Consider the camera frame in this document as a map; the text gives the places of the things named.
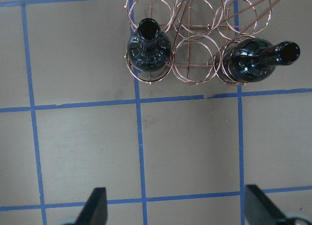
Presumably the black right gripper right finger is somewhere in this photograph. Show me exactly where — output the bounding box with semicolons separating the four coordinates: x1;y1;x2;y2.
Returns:
244;184;287;225

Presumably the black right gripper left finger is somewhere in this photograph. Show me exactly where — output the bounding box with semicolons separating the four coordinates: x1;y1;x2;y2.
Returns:
74;187;108;225

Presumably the dark bottle in basket far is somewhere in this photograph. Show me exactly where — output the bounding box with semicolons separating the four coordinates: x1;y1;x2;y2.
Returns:
223;38;300;83

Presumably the dark bottle in basket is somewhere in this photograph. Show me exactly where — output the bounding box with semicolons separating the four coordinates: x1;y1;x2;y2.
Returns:
127;18;172;72
223;38;300;83

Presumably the dark bottle in basket near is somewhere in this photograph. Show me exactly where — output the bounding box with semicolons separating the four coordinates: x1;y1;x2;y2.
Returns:
127;18;172;72

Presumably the copper wire wine basket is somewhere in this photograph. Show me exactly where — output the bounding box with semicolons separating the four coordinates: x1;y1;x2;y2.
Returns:
125;0;280;85

